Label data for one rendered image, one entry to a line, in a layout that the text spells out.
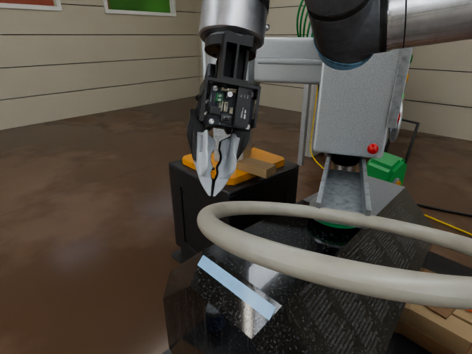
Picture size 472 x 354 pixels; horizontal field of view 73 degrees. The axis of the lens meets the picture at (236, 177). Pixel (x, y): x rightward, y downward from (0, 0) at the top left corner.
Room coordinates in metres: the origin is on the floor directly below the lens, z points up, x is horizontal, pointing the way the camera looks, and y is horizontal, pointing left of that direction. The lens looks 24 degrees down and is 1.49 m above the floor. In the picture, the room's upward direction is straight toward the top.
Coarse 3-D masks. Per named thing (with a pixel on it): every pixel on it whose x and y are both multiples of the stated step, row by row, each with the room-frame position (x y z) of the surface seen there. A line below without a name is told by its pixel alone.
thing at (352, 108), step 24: (336, 72) 0.99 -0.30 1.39; (360, 72) 0.97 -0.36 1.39; (384, 72) 0.95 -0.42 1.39; (336, 96) 0.99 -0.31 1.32; (360, 96) 0.97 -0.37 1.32; (384, 96) 0.94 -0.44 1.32; (336, 120) 0.98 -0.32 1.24; (360, 120) 0.96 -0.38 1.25; (384, 120) 0.94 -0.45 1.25; (336, 144) 0.98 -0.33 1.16; (360, 144) 0.96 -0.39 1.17; (384, 144) 0.94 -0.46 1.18
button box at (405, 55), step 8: (408, 48) 0.92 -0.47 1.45; (400, 56) 0.93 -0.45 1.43; (408, 56) 0.92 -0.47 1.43; (400, 64) 0.93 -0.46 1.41; (408, 64) 0.92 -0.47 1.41; (400, 72) 0.93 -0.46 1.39; (400, 80) 0.92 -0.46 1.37; (400, 88) 0.92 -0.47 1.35; (392, 96) 0.93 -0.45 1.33; (400, 96) 0.92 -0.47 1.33; (392, 104) 0.93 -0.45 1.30; (400, 104) 0.92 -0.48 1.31; (392, 112) 0.93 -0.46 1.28; (392, 120) 0.92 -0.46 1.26; (392, 128) 0.92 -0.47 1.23
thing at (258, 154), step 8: (256, 152) 1.97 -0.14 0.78; (264, 152) 1.97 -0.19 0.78; (184, 160) 1.85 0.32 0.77; (192, 160) 1.83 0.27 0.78; (264, 160) 1.83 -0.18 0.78; (272, 160) 1.83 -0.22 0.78; (280, 160) 1.83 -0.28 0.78; (192, 168) 1.79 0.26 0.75; (232, 176) 1.59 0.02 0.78; (240, 176) 1.59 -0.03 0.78; (248, 176) 1.63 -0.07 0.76; (232, 184) 1.56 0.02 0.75
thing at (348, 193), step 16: (336, 176) 0.92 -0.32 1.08; (352, 176) 0.92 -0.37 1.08; (320, 192) 0.71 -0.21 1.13; (336, 192) 0.80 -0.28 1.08; (352, 192) 0.80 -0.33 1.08; (368, 192) 0.71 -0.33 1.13; (320, 208) 0.65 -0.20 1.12; (336, 208) 0.70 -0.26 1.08; (352, 208) 0.71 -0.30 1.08; (368, 208) 0.63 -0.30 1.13
